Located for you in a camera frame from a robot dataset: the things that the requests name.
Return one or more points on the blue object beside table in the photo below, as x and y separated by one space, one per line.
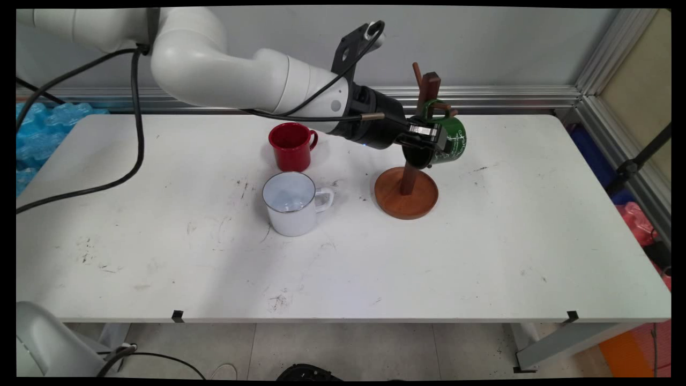
589 155

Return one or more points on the grey table leg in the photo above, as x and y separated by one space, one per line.
112 338
563 346

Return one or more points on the black table edge clip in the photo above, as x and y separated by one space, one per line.
178 316
572 316

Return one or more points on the aluminium side frame rail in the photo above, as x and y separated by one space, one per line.
595 115

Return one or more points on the long aluminium wall rail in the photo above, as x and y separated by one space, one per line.
509 99

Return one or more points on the red plastic bag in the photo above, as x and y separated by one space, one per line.
635 222

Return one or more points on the green enamel mug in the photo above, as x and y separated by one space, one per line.
453 145

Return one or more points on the brown wooden mug tree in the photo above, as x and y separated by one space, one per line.
405 201

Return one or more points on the aluminium corner post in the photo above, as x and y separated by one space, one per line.
611 53

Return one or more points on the grey machine base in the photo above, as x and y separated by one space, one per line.
48 343

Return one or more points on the white enamel mug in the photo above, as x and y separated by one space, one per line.
292 220

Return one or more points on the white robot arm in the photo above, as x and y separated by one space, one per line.
214 59

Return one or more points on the red enamel mug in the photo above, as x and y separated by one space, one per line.
292 155

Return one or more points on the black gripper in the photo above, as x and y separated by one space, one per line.
380 126

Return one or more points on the black tripod pole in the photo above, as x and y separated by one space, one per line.
627 168

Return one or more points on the blue bubble wrap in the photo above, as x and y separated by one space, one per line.
37 139

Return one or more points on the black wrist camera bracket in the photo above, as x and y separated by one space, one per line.
348 48

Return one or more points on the orange box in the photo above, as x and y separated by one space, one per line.
621 356

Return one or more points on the black round floor object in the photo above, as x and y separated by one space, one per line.
308 372

